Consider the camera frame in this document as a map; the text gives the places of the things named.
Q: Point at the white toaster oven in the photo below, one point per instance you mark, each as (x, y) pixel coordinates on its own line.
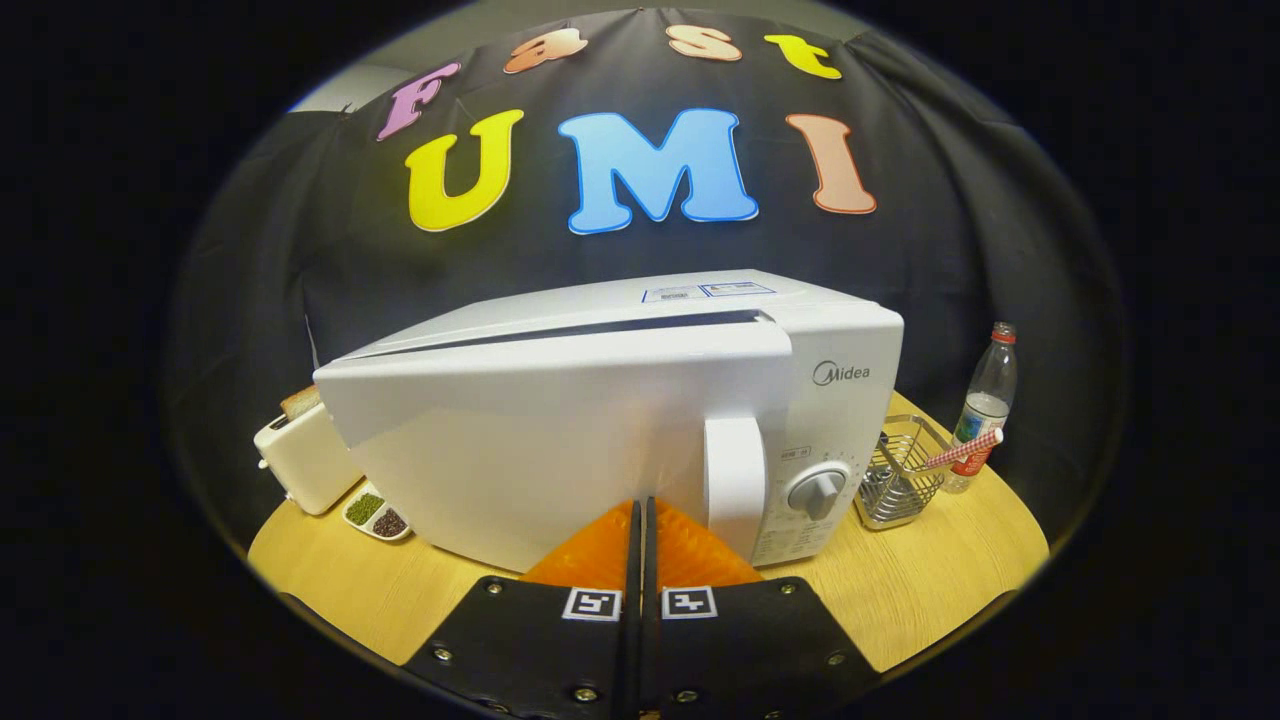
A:
(520, 450)

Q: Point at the cream toaster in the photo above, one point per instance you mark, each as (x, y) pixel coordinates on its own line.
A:
(300, 460)

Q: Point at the clear plastic water bottle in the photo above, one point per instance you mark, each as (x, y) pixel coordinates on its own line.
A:
(985, 400)

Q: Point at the bread slice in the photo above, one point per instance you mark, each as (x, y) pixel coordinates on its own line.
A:
(299, 402)

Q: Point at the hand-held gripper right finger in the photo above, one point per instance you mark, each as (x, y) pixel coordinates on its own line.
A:
(655, 640)

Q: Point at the black backdrop cloth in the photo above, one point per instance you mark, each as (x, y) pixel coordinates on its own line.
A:
(280, 250)

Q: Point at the red checked stick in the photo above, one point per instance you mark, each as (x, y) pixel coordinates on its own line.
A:
(960, 450)

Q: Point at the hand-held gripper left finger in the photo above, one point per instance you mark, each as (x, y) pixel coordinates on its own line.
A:
(628, 640)

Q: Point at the white divided dish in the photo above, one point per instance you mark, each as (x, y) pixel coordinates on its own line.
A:
(375, 515)

